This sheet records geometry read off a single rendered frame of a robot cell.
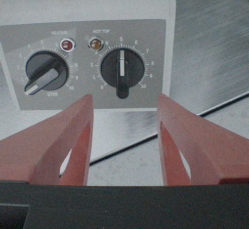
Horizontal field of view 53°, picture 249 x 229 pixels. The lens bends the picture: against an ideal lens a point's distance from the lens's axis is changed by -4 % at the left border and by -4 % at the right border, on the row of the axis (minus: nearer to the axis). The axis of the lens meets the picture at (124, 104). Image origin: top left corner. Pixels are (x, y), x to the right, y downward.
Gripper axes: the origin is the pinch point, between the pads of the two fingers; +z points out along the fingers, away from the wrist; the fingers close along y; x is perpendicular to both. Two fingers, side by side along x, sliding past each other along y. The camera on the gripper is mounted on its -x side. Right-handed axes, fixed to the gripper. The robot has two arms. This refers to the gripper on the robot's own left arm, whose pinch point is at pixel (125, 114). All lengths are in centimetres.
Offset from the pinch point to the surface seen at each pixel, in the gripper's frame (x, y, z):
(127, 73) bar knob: 0.9, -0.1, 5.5
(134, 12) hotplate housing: -2.7, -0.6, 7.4
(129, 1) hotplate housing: -3.4, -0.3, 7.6
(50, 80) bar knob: 1.3, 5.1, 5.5
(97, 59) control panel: 0.6, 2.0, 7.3
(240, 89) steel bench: 5.1, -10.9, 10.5
